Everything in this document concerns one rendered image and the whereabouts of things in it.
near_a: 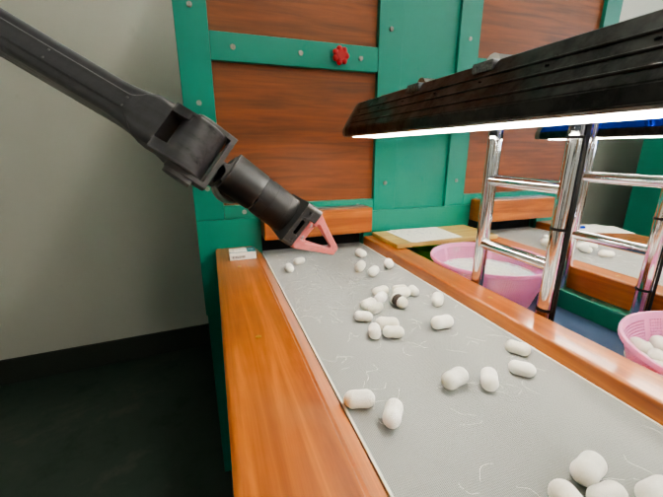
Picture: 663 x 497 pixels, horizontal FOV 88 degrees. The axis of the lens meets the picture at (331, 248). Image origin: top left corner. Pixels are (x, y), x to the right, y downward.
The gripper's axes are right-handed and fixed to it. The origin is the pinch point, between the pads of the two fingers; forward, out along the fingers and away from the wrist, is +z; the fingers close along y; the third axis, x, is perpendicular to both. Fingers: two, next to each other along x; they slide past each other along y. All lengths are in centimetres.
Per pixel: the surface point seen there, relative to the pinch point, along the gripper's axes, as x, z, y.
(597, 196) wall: -164, 234, 147
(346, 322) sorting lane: 8.2, 8.9, -3.2
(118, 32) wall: -15, -74, 127
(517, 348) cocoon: -4.8, 22.2, -19.7
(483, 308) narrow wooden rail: -7.6, 25.1, -8.9
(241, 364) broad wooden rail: 17.4, -6.2, -12.9
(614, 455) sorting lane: -1.2, 19.5, -35.0
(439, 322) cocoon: -1.1, 17.4, -10.6
